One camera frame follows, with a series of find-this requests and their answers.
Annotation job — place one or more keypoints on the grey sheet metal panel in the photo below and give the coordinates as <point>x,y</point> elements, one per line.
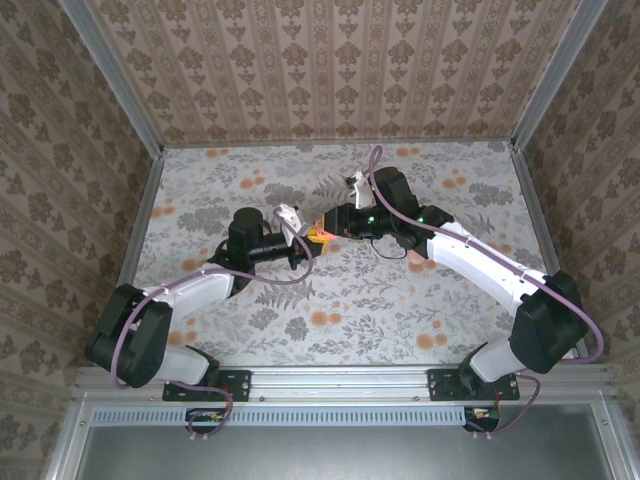
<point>340,455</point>

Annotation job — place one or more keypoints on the round pink case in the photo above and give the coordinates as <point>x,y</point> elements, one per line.
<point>415,256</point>

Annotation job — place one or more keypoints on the pink rounded rectangular charging case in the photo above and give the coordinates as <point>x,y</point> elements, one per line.
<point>324,233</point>

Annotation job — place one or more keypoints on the aluminium side rail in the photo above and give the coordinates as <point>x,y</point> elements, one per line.
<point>141,220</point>
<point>533,200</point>

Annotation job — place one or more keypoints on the aluminium base beam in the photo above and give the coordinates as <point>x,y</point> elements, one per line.
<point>340,382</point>

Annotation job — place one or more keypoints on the aluminium corner post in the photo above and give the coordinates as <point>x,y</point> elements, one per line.
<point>116,75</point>
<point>557,75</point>

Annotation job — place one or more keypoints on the aluminium back rail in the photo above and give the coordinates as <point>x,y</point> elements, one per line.
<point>350,143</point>

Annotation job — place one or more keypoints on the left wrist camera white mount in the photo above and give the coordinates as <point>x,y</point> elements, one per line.
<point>290,215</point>

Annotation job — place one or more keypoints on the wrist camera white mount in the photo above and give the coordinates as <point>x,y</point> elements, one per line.
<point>290,215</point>
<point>361,192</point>

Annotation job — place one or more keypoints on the black electronics box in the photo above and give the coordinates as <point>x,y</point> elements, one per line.
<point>205,419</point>
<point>482,419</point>

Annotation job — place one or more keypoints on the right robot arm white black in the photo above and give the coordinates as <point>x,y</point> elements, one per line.
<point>480,260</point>

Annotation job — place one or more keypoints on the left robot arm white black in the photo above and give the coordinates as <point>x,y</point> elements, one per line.
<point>200,295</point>

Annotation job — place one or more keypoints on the floral patterned table cover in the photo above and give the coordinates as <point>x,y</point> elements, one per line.
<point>350,330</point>

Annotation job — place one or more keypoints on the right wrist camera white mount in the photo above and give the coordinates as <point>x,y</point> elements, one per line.
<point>361,192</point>

